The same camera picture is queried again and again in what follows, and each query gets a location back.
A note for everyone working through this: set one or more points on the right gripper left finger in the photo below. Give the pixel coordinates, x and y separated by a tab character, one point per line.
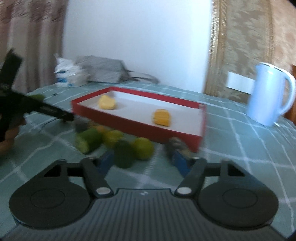
92	170

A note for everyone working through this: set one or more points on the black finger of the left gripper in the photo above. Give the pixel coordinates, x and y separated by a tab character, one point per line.
47	109

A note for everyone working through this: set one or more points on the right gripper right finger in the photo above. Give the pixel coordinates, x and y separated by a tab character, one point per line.
194	172

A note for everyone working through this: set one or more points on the dark green cucumber end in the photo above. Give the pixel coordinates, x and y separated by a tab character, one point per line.
123	154

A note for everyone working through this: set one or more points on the yellow fruit wedge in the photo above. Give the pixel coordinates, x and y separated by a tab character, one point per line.
106	102

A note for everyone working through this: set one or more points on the yellow peeled fruit chunk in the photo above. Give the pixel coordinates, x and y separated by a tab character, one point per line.
161	117

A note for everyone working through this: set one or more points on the person's left hand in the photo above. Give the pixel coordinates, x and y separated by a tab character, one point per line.
10	136

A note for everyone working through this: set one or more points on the cucumber piece on cloth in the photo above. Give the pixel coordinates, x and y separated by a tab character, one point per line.
38	97

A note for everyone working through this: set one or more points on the green cucumber piece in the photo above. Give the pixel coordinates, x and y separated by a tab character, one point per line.
88	141

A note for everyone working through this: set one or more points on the green round fruit left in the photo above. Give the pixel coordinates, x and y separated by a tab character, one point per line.
110	138

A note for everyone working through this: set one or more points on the green round fruit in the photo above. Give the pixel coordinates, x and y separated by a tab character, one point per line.
110	138
143	148

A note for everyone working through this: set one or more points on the dark skinned root piece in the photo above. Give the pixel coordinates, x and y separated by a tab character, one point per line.
81	124

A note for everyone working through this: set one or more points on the white blue tissue pack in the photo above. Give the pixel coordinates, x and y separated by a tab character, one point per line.
68	74

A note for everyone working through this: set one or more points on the green round fruit right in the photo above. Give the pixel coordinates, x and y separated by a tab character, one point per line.
143	148

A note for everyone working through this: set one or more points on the green checked tablecloth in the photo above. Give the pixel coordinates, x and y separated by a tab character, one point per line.
267	153

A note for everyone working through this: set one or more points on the red shallow cardboard tray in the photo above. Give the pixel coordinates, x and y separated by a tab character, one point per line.
134	110

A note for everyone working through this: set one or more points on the beige patterned curtain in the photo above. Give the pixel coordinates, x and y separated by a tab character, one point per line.
34	30

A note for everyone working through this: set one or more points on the grey patterned gift bag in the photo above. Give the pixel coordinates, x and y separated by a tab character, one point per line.
108	70

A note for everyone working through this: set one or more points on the light blue electric kettle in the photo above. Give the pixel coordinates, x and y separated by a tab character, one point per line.
273	94

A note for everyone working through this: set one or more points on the white wall switch panel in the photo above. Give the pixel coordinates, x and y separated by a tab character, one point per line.
240	83

